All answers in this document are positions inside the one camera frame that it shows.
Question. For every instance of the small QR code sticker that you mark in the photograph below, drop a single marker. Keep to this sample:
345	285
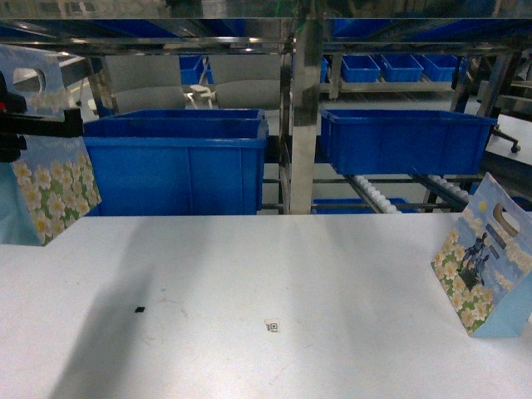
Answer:
272	325

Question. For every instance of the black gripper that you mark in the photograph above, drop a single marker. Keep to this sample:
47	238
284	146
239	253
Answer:
12	143

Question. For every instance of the steel rack post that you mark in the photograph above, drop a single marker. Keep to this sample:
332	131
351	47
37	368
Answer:
306	89

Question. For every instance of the blue bin on rollers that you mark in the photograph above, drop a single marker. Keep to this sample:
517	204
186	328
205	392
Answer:
403	142

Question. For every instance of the large blue bin behind table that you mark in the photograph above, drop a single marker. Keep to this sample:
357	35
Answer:
177	166

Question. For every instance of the flower gift bag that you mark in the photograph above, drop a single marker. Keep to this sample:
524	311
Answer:
53	183
484	265

